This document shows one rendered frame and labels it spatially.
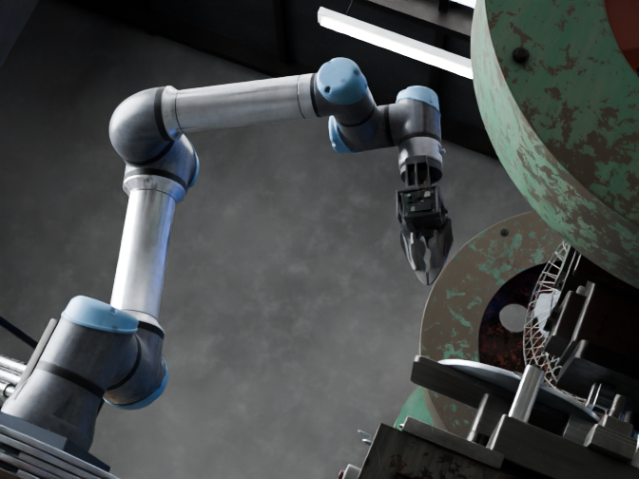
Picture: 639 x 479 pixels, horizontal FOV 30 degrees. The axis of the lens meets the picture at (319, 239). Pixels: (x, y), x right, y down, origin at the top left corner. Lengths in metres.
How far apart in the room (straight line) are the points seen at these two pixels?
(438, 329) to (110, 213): 6.18
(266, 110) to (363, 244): 7.01
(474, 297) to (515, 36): 1.81
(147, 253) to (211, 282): 6.86
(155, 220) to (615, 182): 0.91
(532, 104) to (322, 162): 7.73
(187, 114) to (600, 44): 0.76
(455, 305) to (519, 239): 0.27
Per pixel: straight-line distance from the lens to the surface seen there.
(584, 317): 1.89
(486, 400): 1.86
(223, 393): 8.72
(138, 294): 2.08
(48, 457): 1.31
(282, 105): 2.01
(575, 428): 1.85
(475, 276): 3.37
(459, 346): 3.30
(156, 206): 2.15
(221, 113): 2.04
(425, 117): 2.07
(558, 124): 1.56
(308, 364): 8.73
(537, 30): 1.62
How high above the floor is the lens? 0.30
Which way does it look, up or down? 18 degrees up
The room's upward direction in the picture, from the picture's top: 24 degrees clockwise
